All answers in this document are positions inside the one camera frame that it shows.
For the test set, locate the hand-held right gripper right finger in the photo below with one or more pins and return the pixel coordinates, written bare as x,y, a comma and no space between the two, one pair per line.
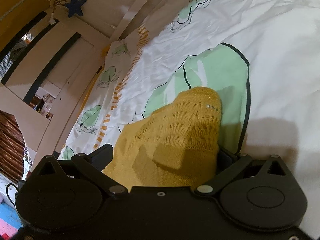
226,158

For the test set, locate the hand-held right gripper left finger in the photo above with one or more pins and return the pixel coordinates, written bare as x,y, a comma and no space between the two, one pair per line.
100,157

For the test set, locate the mustard yellow knit sweater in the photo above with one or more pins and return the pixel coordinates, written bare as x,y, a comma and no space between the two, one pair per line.
175,142

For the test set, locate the brown striped cloth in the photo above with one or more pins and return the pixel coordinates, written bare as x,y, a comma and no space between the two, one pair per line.
10,142

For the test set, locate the blue box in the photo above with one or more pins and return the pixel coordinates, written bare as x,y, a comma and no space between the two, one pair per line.
8,211

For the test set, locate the pink box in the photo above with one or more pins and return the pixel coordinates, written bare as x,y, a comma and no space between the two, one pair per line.
6,227

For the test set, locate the white leaf print bed sheet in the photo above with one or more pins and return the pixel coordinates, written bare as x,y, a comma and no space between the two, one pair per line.
250,42

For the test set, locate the blue star decoration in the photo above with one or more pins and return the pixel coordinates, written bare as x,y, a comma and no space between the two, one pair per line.
75,5

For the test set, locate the white wooden bed frame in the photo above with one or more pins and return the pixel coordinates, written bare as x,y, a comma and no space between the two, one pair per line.
62,62

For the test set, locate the light wooden bed frame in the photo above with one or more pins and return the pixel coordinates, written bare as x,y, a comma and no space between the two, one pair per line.
130,12

